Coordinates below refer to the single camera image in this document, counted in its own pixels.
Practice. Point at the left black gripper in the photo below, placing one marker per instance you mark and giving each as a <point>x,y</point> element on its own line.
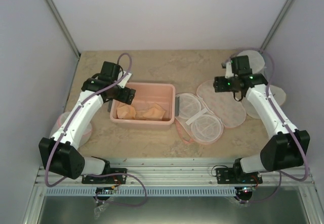
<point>125,98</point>

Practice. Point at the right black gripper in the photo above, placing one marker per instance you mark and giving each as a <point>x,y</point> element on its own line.
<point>218,85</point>

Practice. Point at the beige bra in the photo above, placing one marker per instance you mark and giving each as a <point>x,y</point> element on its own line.
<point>128,112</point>

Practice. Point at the pink plastic bin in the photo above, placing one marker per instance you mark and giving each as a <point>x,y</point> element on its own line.
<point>148,95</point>

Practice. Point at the floral bra laundry bag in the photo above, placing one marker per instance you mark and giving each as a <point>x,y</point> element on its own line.
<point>202,117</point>

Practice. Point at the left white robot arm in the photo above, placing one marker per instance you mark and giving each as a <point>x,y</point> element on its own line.
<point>59,152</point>

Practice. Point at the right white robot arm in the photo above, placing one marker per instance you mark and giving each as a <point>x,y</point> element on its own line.
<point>286,149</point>

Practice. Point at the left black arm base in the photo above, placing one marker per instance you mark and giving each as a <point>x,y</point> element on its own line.
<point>118,178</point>

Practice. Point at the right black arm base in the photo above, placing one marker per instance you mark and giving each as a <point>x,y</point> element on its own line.
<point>228,176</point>

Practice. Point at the blue-trimmed cylindrical laundry bag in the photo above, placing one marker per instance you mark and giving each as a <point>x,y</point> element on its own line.
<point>253,59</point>

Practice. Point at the beige-trimmed cylindrical laundry bag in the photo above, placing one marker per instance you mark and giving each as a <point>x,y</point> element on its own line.
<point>279,95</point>

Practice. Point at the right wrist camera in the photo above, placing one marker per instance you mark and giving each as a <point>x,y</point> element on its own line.
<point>228,68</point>

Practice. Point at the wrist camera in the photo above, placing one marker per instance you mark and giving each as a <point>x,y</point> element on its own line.
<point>228,68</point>
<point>122,83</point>

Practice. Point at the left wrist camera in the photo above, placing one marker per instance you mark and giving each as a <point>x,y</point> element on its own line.
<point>122,83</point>

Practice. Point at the aluminium mounting rail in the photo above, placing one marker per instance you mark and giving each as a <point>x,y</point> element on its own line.
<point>181,172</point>

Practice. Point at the blue slotted cable duct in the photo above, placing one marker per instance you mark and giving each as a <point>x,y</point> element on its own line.
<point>140,192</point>

